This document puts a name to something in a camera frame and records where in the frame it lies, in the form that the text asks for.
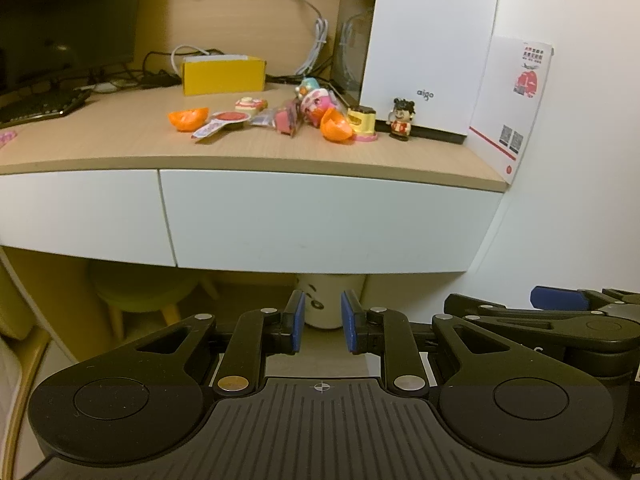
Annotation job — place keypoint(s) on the white power adapter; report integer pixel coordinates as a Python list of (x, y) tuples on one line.
[(104, 87)]

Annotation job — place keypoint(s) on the small doll figurine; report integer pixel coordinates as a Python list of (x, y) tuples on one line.
[(400, 120)]

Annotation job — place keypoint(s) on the pink plastic object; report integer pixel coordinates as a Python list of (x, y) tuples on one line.
[(7, 138)]

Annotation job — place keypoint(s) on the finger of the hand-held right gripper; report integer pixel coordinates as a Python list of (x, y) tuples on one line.
[(560, 297), (500, 306)]

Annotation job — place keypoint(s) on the pink toy package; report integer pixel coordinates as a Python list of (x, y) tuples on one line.
[(286, 121)]

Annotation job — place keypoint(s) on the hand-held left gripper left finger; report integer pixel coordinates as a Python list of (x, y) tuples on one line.
[(298, 320)]

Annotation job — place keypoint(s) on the white computer case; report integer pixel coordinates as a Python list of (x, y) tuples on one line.
[(430, 35)]

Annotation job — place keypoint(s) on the orange half shell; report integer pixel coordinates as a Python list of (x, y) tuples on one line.
[(187, 120), (334, 130)]

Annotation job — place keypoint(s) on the black keyboard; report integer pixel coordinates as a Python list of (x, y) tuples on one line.
[(35, 107)]

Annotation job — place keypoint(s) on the small cake toy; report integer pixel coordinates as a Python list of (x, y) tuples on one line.
[(247, 104)]

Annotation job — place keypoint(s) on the clear plastic packet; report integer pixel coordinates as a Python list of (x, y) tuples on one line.
[(222, 120)]

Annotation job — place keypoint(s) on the white jar with face print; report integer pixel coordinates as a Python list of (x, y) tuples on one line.
[(325, 305)]

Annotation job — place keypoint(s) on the black computer monitor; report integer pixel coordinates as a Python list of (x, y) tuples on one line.
[(65, 20)]

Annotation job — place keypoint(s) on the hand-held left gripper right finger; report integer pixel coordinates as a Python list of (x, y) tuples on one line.
[(348, 325)]

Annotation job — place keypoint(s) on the wide white drawer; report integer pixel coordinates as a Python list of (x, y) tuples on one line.
[(320, 220)]

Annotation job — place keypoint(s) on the pink round penguin toy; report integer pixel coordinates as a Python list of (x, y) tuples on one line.
[(317, 100)]

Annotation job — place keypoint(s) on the white leaflet with red print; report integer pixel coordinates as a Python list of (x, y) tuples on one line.
[(505, 105)]

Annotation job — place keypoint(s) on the light green stool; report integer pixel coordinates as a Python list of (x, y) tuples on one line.
[(145, 285)]

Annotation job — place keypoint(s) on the yellow pudding toy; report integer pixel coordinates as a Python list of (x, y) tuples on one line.
[(362, 122)]

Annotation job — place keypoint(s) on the yellow cardboard box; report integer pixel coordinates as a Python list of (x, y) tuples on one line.
[(222, 77)]

